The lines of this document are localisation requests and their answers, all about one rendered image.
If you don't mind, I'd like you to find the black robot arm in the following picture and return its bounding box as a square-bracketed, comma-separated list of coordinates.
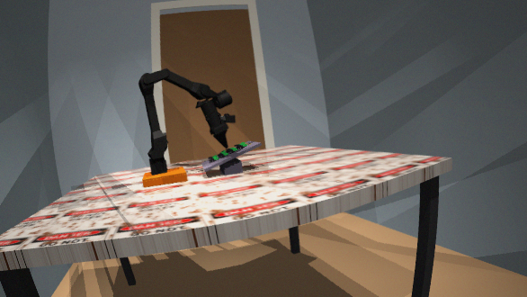
[138, 68, 233, 176]

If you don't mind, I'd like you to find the grey switch panel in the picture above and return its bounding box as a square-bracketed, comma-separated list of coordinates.
[201, 141, 262, 176]

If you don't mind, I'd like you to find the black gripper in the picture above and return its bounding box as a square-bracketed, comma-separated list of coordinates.
[204, 111, 229, 148]

